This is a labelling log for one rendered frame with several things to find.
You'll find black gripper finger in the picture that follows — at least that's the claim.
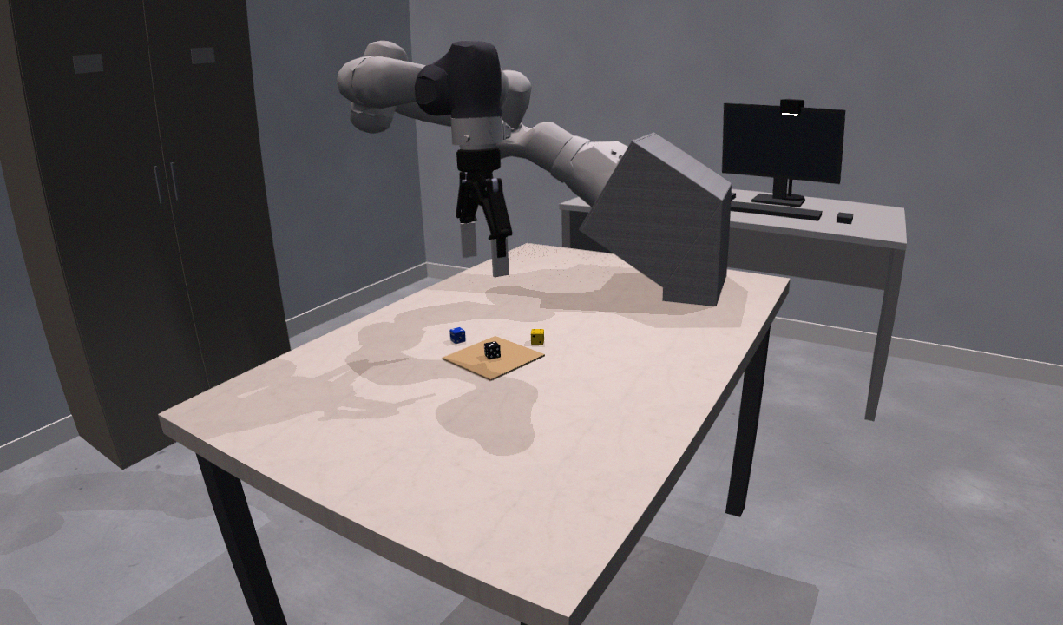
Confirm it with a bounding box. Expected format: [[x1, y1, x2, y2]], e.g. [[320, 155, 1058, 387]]
[[456, 172, 478, 258], [471, 178, 512, 277]]

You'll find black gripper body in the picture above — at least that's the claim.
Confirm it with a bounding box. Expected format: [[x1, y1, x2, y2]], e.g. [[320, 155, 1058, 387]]
[[456, 148, 501, 198]]

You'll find tan square mat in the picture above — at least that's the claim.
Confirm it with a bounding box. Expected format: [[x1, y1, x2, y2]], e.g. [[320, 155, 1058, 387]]
[[442, 336, 545, 381]]

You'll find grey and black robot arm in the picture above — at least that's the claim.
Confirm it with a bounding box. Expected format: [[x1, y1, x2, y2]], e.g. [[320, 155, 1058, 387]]
[[337, 41, 627, 207]]

